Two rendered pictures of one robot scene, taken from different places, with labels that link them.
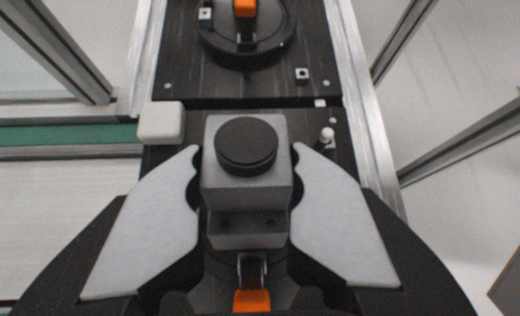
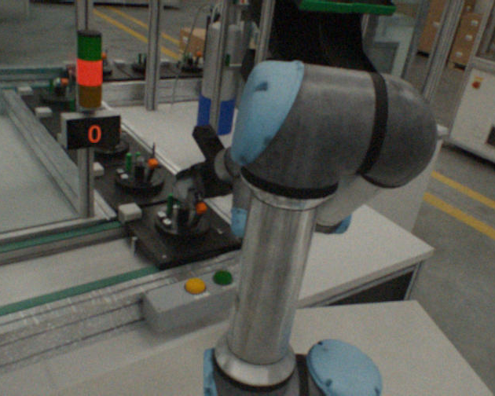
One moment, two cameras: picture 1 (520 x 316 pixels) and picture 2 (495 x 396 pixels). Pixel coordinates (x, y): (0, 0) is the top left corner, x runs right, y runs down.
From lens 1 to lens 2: 1.14 m
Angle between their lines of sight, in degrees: 45
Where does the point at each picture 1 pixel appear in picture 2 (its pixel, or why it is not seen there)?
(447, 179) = not seen: hidden behind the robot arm
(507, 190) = not seen: hidden behind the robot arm
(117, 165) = (104, 244)
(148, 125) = (127, 210)
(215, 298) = (185, 245)
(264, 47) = (155, 183)
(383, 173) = (225, 211)
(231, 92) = (149, 201)
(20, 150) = (52, 246)
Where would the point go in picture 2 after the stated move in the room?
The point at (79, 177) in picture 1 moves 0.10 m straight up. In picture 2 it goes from (87, 252) to (86, 216)
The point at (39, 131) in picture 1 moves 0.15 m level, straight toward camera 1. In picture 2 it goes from (61, 234) to (126, 239)
